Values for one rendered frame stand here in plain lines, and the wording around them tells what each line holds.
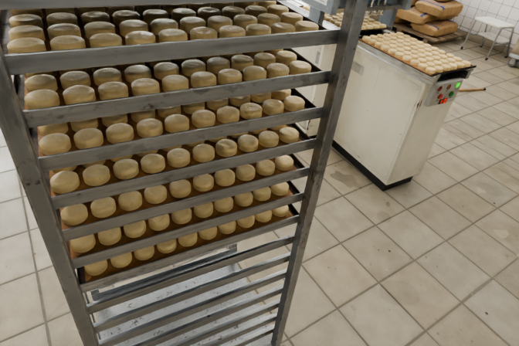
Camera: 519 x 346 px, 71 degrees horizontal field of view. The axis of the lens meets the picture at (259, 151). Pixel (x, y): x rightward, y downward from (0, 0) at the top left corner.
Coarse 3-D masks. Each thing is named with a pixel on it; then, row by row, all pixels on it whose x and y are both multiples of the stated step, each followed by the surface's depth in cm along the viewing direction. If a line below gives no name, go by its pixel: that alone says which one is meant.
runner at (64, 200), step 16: (288, 144) 87; (304, 144) 90; (224, 160) 81; (240, 160) 83; (256, 160) 85; (144, 176) 74; (160, 176) 75; (176, 176) 77; (192, 176) 79; (80, 192) 69; (96, 192) 70; (112, 192) 72
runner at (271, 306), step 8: (272, 304) 135; (248, 312) 132; (256, 312) 129; (264, 312) 132; (232, 320) 129; (240, 320) 127; (248, 320) 129; (208, 328) 125; (216, 328) 123; (224, 328) 125; (192, 336) 123; (200, 336) 120; (208, 336) 123; (176, 344) 120; (184, 344) 119
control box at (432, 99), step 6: (456, 78) 215; (438, 84) 205; (444, 84) 207; (432, 90) 207; (444, 90) 211; (450, 90) 214; (456, 90) 217; (432, 96) 208; (438, 96) 210; (444, 96) 214; (426, 102) 212; (432, 102) 212; (438, 102) 215
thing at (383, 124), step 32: (352, 64) 251; (384, 64) 227; (352, 96) 258; (384, 96) 232; (416, 96) 211; (352, 128) 265; (384, 128) 238; (416, 128) 225; (352, 160) 277; (384, 160) 244; (416, 160) 248
